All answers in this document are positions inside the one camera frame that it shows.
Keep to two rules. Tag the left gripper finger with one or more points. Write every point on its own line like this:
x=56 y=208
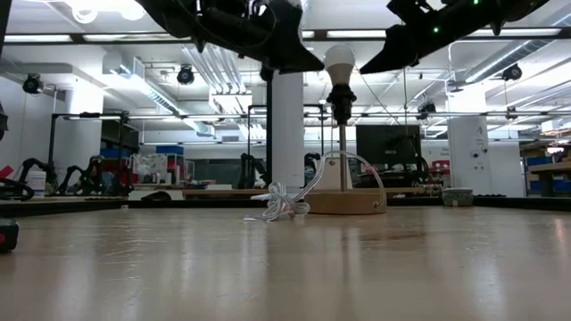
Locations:
x=294 y=60

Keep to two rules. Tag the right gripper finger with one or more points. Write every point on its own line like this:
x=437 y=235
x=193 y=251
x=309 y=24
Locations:
x=392 y=44

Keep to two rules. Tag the white frosted lightbulb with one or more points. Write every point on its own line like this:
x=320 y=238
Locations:
x=340 y=58

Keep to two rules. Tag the wooden base lamp stand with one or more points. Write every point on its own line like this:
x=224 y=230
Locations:
x=345 y=203

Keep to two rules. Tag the black monitor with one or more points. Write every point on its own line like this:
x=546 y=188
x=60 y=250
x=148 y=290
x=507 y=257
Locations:
x=383 y=142

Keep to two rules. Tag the white lampshade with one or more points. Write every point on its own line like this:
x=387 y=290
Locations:
x=328 y=176

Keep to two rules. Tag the white square column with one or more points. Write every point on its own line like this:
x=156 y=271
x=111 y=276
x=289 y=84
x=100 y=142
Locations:
x=468 y=156

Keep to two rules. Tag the blue storage bin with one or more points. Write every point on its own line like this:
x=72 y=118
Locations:
x=169 y=150

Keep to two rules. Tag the pale green ceramic bowl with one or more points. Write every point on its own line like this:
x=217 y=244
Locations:
x=457 y=197

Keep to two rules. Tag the wooden workbench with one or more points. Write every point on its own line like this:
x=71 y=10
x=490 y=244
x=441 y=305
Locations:
x=548 y=168

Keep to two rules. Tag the flat black rounded object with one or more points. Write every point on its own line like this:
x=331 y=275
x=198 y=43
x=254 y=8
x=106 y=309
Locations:
x=156 y=196

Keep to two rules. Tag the overhead strip light bar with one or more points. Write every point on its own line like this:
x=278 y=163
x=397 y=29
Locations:
x=35 y=38

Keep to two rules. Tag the white plastic container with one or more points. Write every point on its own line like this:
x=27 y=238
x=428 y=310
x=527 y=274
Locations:
x=36 y=183

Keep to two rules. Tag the black and red device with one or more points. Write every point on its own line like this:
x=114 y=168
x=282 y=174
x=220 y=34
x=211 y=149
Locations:
x=9 y=236

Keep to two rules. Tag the black ceiling camera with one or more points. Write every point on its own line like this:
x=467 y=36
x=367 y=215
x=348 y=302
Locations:
x=185 y=75
x=512 y=72
x=33 y=84
x=427 y=109

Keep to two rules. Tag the black background rig frame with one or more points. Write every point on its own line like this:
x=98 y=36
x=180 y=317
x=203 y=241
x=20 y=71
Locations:
x=52 y=147

